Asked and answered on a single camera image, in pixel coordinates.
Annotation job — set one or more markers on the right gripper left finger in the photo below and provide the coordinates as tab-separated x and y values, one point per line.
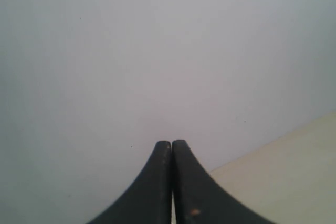
149	198

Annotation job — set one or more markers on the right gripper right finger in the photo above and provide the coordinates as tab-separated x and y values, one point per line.
198	198

